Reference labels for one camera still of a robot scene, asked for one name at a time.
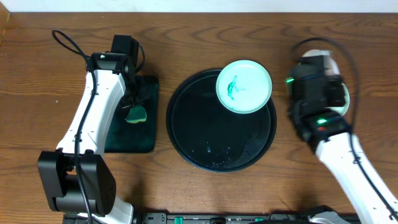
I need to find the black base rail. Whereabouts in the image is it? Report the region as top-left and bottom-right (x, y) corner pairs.
(131, 205), (361, 224)

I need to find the black rectangular tray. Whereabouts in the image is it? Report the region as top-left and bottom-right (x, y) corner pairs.
(105, 76), (159, 153)

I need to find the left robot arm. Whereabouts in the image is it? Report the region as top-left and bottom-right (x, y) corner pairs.
(37, 50), (158, 223)

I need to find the round black tray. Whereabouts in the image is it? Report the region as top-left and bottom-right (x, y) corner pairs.
(166, 69), (277, 173)

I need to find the white plate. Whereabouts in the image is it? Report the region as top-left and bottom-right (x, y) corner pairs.
(302, 49), (340, 76)

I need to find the green yellow sponge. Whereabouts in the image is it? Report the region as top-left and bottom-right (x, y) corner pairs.
(125, 106), (147, 124)

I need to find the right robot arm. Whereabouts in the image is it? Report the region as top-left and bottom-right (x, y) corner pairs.
(286, 50), (397, 223)

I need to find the light green plate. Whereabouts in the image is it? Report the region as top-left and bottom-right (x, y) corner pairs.
(215, 60), (272, 114)
(285, 77), (350, 116)

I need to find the light green plate top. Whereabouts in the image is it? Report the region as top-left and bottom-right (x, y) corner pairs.
(215, 60), (272, 114)

